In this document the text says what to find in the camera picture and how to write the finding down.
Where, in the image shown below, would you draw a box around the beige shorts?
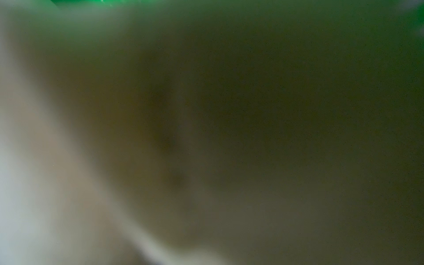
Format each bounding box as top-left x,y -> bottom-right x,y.
1,1 -> 424,265

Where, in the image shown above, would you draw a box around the green plastic basket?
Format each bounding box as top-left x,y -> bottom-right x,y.
52,0 -> 424,23

